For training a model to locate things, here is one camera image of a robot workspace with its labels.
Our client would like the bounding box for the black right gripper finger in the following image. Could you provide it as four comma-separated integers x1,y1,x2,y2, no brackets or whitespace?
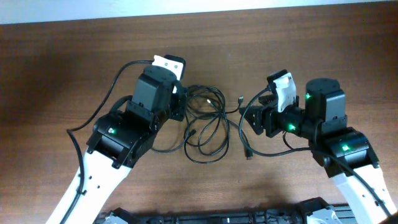
239,106,264,135
258,95,278,105

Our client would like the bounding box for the black USB cable bundle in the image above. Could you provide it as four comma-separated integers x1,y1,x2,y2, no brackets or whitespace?
151,84,254,164

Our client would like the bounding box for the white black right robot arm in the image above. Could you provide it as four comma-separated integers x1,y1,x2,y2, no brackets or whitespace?
239,78,397,223

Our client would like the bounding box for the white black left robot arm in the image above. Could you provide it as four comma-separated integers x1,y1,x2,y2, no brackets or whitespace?
47,62,187,223

